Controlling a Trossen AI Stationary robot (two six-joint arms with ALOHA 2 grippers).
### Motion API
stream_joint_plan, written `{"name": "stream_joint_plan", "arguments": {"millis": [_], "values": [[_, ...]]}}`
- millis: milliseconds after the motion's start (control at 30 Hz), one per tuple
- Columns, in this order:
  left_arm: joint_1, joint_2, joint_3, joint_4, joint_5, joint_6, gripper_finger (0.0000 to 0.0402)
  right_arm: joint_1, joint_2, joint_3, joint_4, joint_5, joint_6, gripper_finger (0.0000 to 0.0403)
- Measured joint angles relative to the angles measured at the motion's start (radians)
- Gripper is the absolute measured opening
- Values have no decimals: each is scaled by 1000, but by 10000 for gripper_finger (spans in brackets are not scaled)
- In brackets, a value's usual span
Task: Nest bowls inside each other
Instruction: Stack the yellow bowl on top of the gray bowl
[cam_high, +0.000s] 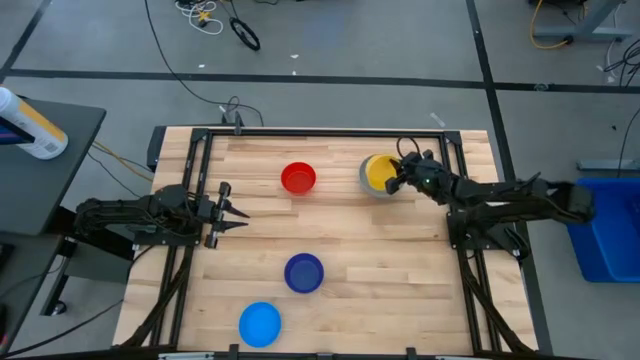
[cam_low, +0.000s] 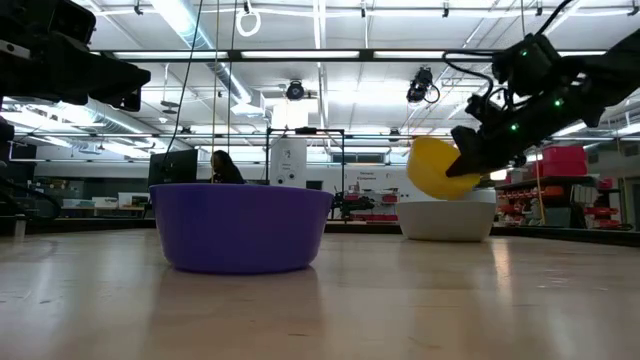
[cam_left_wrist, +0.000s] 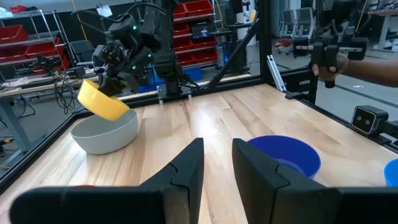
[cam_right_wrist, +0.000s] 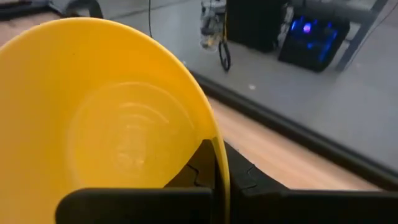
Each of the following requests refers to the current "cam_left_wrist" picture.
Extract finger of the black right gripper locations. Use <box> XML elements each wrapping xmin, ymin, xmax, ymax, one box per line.
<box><xmin>98</xmin><ymin>74</ymin><xmax>125</xmax><ymax>97</ymax></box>
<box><xmin>123</xmin><ymin>70</ymin><xmax>141</xmax><ymax>94</ymax></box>

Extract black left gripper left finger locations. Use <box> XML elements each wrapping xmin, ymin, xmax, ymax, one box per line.
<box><xmin>9</xmin><ymin>138</ymin><xmax>205</xmax><ymax>224</ymax></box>

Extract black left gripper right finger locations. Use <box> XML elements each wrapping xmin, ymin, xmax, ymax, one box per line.
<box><xmin>231</xmin><ymin>138</ymin><xmax>398</xmax><ymax>224</ymax></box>

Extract yellow plastic bowl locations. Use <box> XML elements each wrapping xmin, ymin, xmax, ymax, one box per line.
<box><xmin>76</xmin><ymin>78</ymin><xmax>130</xmax><ymax>121</ymax></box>

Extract person's forearm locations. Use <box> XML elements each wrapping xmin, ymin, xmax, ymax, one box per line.
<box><xmin>341</xmin><ymin>58</ymin><xmax>398</xmax><ymax>88</ymax></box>

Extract shelf rack with bins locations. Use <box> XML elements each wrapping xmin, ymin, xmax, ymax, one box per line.
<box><xmin>172</xmin><ymin>0</ymin><xmax>220</xmax><ymax>68</ymax></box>

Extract blue storage bin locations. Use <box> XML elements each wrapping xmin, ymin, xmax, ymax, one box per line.
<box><xmin>182</xmin><ymin>66</ymin><xmax>204</xmax><ymax>83</ymax></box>
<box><xmin>137</xmin><ymin>64</ymin><xmax>166</xmax><ymax>94</ymax></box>

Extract dark office chair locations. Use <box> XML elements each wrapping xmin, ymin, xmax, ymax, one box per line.
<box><xmin>68</xmin><ymin>39</ymin><xmax>96</xmax><ymax>65</ymax></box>

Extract white paper tag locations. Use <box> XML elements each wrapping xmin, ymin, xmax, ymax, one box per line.
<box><xmin>96</xmin><ymin>4</ymin><xmax>113</xmax><ymax>18</ymax></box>

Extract dark blue bowl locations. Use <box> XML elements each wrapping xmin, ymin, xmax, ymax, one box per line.
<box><xmin>248</xmin><ymin>134</ymin><xmax>322</xmax><ymax>180</ymax></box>

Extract white bowl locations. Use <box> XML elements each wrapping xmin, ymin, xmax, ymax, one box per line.
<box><xmin>70</xmin><ymin>107</ymin><xmax>139</xmax><ymax>155</ymax></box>

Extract wooden workbench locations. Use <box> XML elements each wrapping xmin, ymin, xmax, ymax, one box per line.
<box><xmin>0</xmin><ymin>68</ymin><xmax>101</xmax><ymax>153</ymax></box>

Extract light blue bowl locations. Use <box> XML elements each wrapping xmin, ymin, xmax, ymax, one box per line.
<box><xmin>383</xmin><ymin>158</ymin><xmax>398</xmax><ymax>187</ymax></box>

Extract silver aluminium profile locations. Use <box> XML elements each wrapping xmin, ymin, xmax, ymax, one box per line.
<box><xmin>266</xmin><ymin>55</ymin><xmax>287</xmax><ymax>93</ymax></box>

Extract person's hand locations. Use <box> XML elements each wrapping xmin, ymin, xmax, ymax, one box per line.
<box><xmin>312</xmin><ymin>53</ymin><xmax>349</xmax><ymax>82</ymax></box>

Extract grey office chair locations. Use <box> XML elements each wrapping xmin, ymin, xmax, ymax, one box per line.
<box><xmin>279</xmin><ymin>9</ymin><xmax>298</xmax><ymax>39</ymax></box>
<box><xmin>295</xmin><ymin>6</ymin><xmax>317</xmax><ymax>40</ymax></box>

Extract white desk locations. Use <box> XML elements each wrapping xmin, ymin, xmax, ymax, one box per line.
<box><xmin>368</xmin><ymin>8</ymin><xmax>398</xmax><ymax>53</ymax></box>

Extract black hanging cables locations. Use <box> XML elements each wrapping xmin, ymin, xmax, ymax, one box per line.
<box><xmin>53</xmin><ymin>72</ymin><xmax>79</xmax><ymax>115</ymax></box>

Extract yellow hanging cable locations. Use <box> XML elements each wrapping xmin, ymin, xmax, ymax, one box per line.
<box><xmin>70</xmin><ymin>0</ymin><xmax>88</xmax><ymax>41</ymax></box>

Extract metal wire shelf rack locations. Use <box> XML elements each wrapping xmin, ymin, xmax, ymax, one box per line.
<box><xmin>0</xmin><ymin>9</ymin><xmax>73</xmax><ymax>76</ymax></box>

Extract black table frame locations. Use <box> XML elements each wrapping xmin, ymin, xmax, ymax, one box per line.
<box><xmin>0</xmin><ymin>76</ymin><xmax>398</xmax><ymax>194</ymax></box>

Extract black diagonal frame brace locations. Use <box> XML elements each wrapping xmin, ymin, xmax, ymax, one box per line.
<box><xmin>206</xmin><ymin>21</ymin><xmax>261</xmax><ymax>90</ymax></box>

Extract black table-level camera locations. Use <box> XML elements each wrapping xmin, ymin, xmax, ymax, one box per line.
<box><xmin>350</xmin><ymin>105</ymin><xmax>389</xmax><ymax>137</ymax></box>

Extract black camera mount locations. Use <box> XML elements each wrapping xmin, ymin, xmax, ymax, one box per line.
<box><xmin>377</xmin><ymin>119</ymin><xmax>398</xmax><ymax>146</ymax></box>

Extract black frame post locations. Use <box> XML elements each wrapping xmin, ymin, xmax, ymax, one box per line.
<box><xmin>257</xmin><ymin>0</ymin><xmax>274</xmax><ymax>82</ymax></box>

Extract black leader arm handle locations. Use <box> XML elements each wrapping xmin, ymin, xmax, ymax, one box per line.
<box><xmin>293</xmin><ymin>30</ymin><xmax>370</xmax><ymax>90</ymax></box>

